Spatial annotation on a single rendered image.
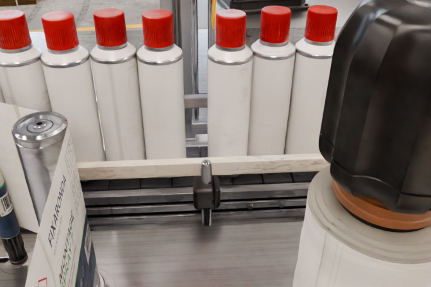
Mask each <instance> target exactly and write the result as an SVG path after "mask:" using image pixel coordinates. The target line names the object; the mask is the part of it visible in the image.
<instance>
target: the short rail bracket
mask: <svg viewBox="0 0 431 287"><path fill-rule="evenodd" d="M220 196H222V188H220V186H219V178H218V177H217V176H213V200H214V209H217V208H218V207H220ZM193 198H194V207H195V209H201V226H211V225H212V163H211V161H210V160H208V159H205V160H203V161H202V162H201V176H196V177H194V179H193Z"/></svg>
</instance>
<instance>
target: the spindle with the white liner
mask: <svg viewBox="0 0 431 287"><path fill-rule="evenodd" d="M319 151H320V153H321V155H322V156H323V157H324V159H325V160H326V161H327V162H329V163H330V165H328V166H326V167H325V168H323V169H322V170H320V171H319V172H318V173H317V174H316V175H315V177H314V178H313V180H312V181H311V183H310V185H309V188H308V194H307V205H306V211H305V219H304V223H303V227H302V230H301V237H300V246H299V252H298V261H297V264H296V269H295V273H294V280H293V284H292V287H431V0H363V1H362V2H361V3H359V5H358V6H357V7H356V9H354V11H353V12H352V13H351V15H350V16H349V17H348V19H347V21H346V22H345V23H344V25H343V27H342V28H341V30H340V32H339V34H338V36H337V39H336V41H335V45H334V50H333V55H332V62H331V66H330V73H329V78H328V86H327V90H326V97H325V105H324V110H323V117H322V121H321V129H320V134H319Z"/></svg>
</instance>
